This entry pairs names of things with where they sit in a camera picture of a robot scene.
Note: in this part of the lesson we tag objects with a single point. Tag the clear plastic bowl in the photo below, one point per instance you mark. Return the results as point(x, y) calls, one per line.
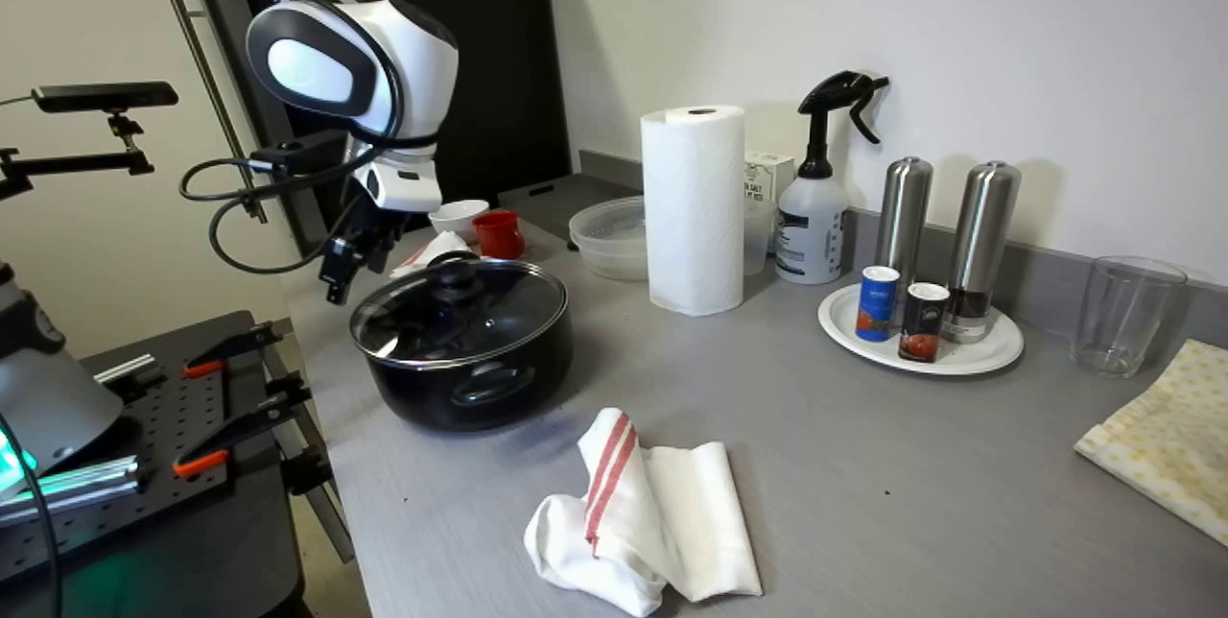
point(610, 239)

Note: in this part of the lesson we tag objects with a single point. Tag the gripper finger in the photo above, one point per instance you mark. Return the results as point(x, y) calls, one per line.
point(369, 258)
point(338, 274)

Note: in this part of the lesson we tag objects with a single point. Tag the dark spice shaker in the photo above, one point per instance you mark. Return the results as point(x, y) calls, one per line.
point(923, 325)

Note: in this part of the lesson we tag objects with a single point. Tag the black pot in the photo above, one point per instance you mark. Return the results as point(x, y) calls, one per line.
point(470, 392)

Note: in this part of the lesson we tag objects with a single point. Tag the blue spice shaker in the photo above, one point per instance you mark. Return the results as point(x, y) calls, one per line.
point(877, 306)

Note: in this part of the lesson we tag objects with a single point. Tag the small white bowl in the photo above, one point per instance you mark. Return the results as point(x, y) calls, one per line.
point(458, 215)

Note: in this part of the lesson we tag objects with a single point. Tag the small white red-striped cloth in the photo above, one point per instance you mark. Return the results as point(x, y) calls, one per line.
point(430, 251)

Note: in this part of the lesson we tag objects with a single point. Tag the white plate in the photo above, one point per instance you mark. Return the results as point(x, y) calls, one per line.
point(979, 354)

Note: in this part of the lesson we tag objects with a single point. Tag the glass lid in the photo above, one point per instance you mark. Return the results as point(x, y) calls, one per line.
point(460, 311)

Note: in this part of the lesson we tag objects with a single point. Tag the black and orange clamp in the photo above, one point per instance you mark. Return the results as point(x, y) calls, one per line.
point(245, 424)
point(230, 347)

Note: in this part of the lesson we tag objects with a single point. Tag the white spray bottle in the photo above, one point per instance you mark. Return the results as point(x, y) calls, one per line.
point(812, 225)

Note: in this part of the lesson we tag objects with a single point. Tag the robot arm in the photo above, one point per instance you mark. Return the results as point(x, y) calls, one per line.
point(408, 52)

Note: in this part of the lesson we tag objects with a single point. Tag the white carton box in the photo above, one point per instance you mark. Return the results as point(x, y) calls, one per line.
point(770, 175)

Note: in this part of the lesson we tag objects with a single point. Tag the yellow patterned cloth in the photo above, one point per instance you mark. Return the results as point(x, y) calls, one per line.
point(1166, 436)

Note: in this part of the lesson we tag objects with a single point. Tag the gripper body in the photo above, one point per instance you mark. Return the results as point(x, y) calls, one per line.
point(377, 229)

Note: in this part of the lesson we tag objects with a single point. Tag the steel grinder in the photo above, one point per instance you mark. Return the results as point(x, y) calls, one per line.
point(903, 215)
point(980, 244)

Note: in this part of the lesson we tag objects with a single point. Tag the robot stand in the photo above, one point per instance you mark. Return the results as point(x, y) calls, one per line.
point(182, 522)

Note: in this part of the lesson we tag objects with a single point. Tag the clear plastic cup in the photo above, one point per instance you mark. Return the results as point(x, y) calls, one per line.
point(758, 239)

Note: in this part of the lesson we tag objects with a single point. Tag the dark door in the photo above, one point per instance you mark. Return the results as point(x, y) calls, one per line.
point(499, 52)

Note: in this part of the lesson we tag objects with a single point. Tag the drinking glass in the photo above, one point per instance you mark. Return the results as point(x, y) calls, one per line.
point(1124, 320)

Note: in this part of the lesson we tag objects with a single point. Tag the paper towel roll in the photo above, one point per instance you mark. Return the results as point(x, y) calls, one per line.
point(693, 215)

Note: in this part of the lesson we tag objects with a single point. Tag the camera on mount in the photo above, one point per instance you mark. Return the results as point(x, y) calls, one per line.
point(106, 97)

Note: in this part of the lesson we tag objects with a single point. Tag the white towel with red stripes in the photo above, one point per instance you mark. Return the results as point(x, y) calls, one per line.
point(662, 522)

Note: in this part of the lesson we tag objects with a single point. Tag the red cup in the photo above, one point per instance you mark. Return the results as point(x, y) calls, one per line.
point(499, 236)

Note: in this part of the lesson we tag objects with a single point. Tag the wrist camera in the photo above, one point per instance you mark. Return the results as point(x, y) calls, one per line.
point(302, 155)

